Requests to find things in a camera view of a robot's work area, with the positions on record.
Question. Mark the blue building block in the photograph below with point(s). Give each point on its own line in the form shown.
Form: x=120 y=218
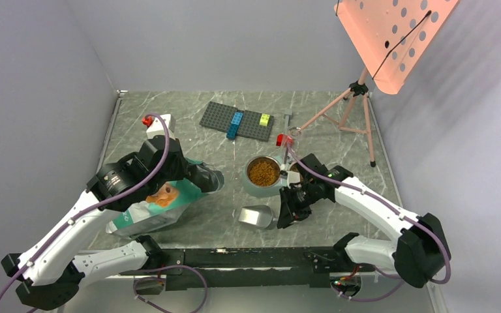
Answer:
x=234 y=125

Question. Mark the pink tripod stand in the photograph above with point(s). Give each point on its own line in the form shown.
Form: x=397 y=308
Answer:
x=355 y=90

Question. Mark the clear plastic water bottle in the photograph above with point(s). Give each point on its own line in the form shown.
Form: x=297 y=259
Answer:
x=289 y=153

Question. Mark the yellow-green building block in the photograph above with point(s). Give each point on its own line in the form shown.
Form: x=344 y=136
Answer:
x=264 y=120

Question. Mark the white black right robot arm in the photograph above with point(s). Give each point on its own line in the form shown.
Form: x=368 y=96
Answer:
x=415 y=248

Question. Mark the pink perforated board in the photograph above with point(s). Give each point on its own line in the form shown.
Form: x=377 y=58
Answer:
x=390 y=36

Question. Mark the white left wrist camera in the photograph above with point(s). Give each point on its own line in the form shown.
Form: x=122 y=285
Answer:
x=155 y=127

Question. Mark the teal double pet bowl stand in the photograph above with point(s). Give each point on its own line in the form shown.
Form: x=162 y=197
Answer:
x=261 y=176

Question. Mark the green pet food bag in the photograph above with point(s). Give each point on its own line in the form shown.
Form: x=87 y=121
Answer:
x=166 y=206

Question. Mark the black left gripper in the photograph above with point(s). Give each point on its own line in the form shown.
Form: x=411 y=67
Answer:
x=181 y=171

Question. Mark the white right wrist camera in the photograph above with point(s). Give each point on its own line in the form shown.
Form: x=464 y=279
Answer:
x=289 y=177

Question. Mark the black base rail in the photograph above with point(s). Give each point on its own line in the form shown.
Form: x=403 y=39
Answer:
x=314 y=267

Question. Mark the red and grey scraper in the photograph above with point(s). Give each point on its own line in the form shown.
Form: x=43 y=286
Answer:
x=286 y=129

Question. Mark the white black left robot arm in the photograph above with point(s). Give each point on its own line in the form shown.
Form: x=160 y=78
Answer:
x=51 y=273

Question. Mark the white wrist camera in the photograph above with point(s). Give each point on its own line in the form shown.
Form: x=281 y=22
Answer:
x=155 y=127
x=289 y=177

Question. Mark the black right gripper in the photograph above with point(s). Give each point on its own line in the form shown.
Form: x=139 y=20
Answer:
x=290 y=210

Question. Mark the grey building block baseplate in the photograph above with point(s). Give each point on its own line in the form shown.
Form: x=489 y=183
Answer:
x=218 y=117

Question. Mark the steel bowl left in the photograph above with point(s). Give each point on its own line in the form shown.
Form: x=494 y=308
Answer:
x=262 y=172

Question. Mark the metal food scoop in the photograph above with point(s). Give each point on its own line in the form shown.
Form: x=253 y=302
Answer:
x=257 y=216

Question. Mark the brown pet food kibble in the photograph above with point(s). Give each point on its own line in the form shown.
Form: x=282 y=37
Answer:
x=262 y=172

